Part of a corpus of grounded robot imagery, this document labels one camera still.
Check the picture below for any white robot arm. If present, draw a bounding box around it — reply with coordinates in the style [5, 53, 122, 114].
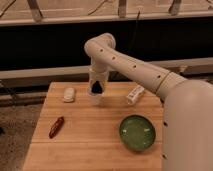
[84, 33, 213, 171]

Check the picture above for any green bowl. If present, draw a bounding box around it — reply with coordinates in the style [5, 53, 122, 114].
[119, 115, 156, 152]

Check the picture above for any translucent white ceramic cup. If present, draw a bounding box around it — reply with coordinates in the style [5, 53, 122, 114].
[87, 87, 103, 106]

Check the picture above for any white computer mouse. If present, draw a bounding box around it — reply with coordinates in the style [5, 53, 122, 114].
[63, 88, 75, 102]

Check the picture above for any red brown pen case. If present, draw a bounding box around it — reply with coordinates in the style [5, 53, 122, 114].
[49, 117, 64, 139]

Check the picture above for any wooden table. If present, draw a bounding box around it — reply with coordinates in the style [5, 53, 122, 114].
[23, 82, 162, 171]

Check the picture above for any white plastic bottle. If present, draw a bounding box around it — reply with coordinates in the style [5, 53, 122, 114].
[126, 85, 145, 105]

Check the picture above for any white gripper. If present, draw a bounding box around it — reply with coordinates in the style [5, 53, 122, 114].
[89, 68, 109, 94]

